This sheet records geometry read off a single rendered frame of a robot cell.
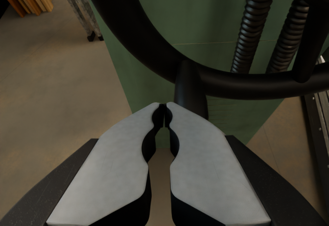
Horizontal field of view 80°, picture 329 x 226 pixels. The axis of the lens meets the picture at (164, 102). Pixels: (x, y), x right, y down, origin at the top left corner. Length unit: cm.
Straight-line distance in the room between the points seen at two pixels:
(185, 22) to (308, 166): 83
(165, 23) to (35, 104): 99
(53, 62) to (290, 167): 136
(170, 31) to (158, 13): 4
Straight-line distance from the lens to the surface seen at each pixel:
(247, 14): 24
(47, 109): 119
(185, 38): 39
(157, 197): 86
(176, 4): 35
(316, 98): 102
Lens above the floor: 85
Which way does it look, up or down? 57 degrees down
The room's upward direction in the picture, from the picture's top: 5 degrees counter-clockwise
